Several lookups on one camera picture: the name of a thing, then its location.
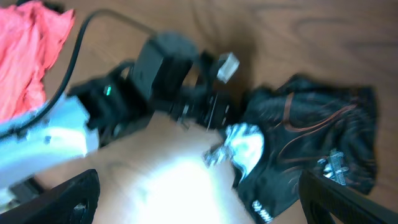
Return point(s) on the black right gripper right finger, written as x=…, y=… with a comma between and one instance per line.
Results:
x=322, y=199

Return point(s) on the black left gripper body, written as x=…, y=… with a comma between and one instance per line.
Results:
x=206, y=106

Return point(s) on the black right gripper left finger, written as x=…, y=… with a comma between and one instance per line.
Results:
x=74, y=201

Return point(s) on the black orange-patterned shirt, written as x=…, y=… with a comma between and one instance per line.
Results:
x=303, y=125

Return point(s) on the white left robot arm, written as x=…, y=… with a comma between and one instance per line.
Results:
x=95, y=114

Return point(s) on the red shirt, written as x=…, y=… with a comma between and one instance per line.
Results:
x=32, y=37

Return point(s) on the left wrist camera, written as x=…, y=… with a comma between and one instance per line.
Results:
x=163, y=64

